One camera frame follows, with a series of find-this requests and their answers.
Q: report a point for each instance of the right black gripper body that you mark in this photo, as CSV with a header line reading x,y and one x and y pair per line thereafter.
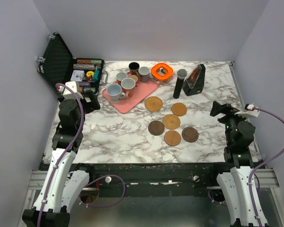
x,y
223,109

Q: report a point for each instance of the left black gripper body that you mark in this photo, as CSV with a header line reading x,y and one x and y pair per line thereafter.
x,y
90,106

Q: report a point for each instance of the dark wood coaster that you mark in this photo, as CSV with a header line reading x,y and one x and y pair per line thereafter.
x,y
156,128
190,134

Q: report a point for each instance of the light wood coaster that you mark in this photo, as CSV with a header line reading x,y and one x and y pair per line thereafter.
x,y
179,109
172,138

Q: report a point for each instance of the small woven rattan coaster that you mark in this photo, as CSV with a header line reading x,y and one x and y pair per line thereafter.
x,y
171,121

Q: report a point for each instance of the large woven rattan coaster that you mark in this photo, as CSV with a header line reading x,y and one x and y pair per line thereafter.
x,y
153,103

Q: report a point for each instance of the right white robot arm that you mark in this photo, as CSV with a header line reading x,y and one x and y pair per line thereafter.
x,y
238,184

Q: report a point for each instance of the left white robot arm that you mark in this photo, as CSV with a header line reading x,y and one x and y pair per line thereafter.
x,y
59,192

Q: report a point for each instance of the small tan cup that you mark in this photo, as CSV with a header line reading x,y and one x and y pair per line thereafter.
x,y
134,77

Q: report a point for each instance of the light blue mug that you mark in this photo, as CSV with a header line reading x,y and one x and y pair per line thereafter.
x,y
115,92

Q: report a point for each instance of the pink mug back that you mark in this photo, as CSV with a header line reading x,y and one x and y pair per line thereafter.
x,y
120,76

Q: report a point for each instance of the pink mug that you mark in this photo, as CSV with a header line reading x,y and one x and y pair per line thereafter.
x,y
128,85
120,76

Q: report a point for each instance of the pink mug front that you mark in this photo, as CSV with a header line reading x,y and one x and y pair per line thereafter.
x,y
128,85

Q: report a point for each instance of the black poker chip case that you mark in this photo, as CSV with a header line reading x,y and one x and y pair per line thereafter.
x,y
58,64

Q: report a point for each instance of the pink serving tray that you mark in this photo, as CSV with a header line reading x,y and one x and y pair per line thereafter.
x,y
142,90

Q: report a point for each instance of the black gold mug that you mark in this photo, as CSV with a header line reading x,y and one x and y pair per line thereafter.
x,y
133,68

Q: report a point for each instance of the grey mug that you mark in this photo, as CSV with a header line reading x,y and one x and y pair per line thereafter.
x,y
145,74

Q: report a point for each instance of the orange lid container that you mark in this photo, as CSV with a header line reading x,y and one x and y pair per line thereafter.
x,y
162,72

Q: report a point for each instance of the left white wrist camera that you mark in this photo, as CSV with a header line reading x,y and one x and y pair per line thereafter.
x,y
69,89

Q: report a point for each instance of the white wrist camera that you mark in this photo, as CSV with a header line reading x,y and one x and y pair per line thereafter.
x,y
250,112
69,89

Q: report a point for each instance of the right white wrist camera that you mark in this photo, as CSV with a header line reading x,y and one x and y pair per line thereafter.
x,y
250,112

